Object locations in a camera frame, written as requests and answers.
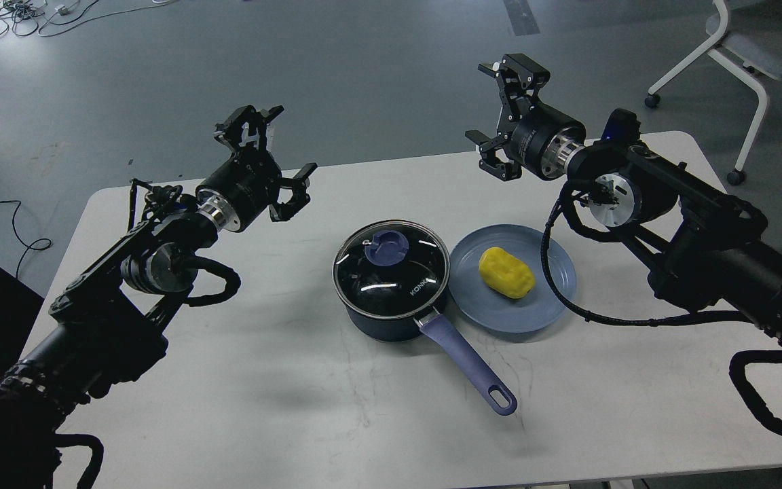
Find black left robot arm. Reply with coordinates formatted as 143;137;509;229
0;105;317;488

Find cable bundle on floor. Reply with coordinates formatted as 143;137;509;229
0;0;174;47

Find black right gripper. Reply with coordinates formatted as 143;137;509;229
465;54;586;182

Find blue round plate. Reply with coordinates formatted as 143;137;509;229
449;225;567;335

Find glass pot lid blue knob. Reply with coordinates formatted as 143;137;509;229
333;219;451;319

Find yellow potato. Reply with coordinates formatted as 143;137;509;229
478;247;536;300

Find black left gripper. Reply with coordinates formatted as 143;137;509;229
195;105;318;232

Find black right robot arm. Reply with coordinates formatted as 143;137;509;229
465;54;782;436

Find white office chair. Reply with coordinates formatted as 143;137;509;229
645;1;782;185

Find dark pot with purple handle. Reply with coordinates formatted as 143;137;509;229
334;267;517;416

